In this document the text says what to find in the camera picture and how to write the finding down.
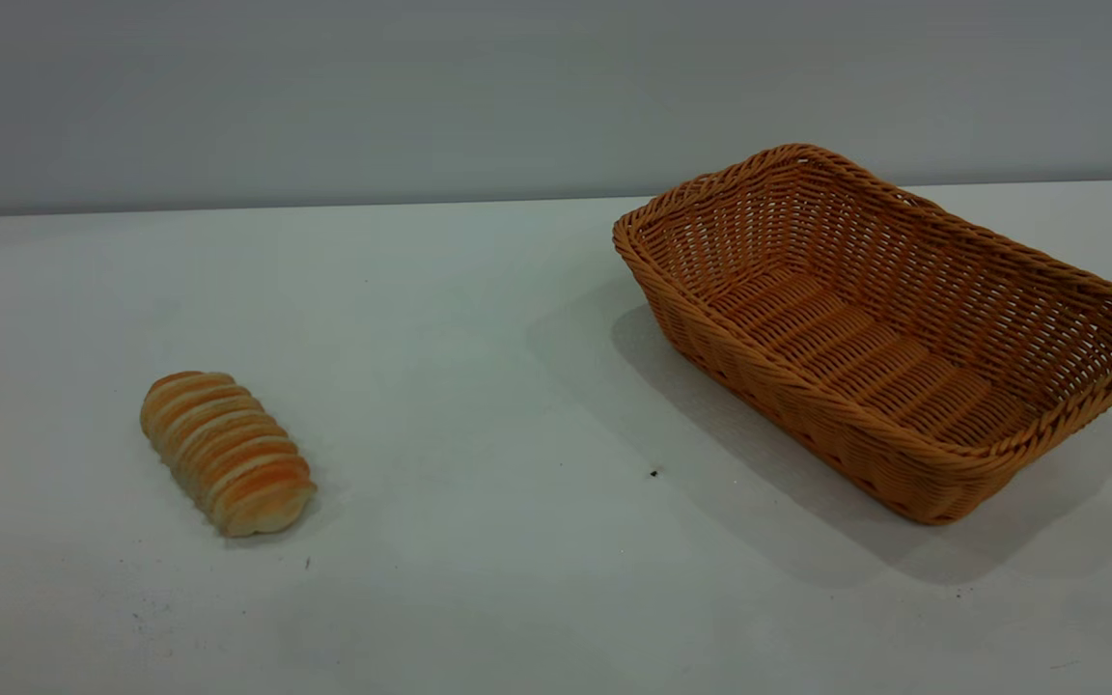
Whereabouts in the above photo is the orange woven wicker basket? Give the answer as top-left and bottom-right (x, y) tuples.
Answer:
(612, 143), (1112, 526)

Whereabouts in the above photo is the ridged long bread roll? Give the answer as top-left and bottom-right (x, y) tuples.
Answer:
(139, 371), (318, 539)

